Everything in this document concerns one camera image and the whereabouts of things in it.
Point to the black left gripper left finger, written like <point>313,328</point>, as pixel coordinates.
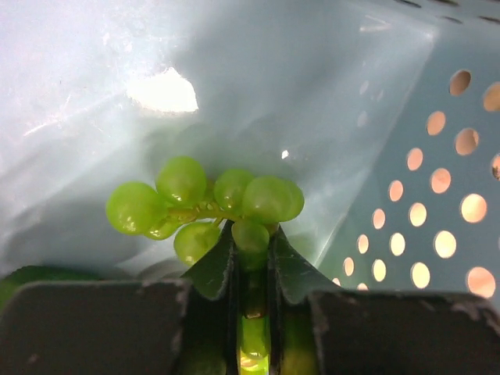
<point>185,325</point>

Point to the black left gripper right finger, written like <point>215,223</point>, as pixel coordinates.
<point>318,327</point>

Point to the green grape bunch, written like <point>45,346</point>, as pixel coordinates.
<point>185,205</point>

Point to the light blue plastic basket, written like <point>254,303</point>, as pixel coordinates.
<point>385,113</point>

